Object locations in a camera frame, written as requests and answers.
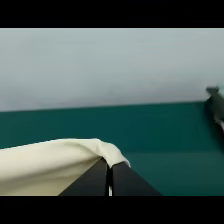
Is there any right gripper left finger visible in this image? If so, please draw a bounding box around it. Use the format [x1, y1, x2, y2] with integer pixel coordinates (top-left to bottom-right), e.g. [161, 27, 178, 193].
[59, 158, 109, 197]

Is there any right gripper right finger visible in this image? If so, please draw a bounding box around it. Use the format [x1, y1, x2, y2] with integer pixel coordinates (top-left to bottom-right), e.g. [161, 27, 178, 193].
[110, 161, 162, 197]

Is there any cream garment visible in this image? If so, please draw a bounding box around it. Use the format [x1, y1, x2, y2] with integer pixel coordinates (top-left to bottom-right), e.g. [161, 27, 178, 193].
[0, 137, 131, 197]

